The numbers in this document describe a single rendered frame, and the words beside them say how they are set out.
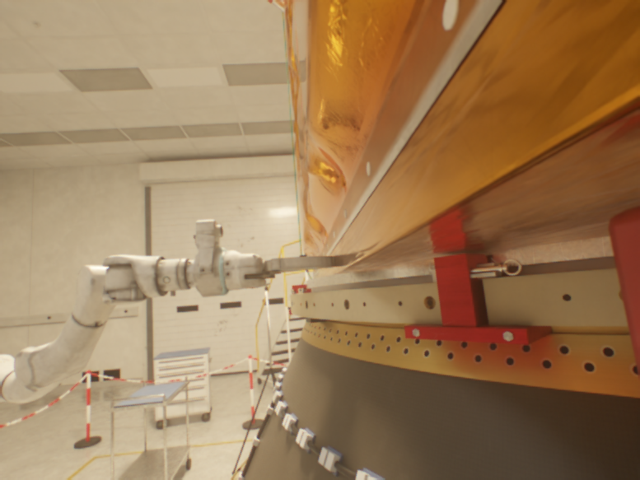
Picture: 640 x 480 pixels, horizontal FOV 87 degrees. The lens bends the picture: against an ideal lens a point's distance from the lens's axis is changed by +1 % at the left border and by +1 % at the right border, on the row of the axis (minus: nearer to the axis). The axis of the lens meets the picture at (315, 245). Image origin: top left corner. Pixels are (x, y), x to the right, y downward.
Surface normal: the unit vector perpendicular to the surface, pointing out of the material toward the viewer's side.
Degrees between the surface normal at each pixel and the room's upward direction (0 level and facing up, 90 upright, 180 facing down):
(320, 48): 133
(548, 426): 62
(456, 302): 90
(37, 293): 90
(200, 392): 90
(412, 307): 90
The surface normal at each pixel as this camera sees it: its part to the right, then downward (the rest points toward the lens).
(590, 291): -0.66, -0.05
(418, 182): -1.00, 0.07
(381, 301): -0.82, -0.01
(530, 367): -0.66, -0.50
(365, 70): -0.76, 0.65
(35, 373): -0.15, 0.12
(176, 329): 0.06, -0.14
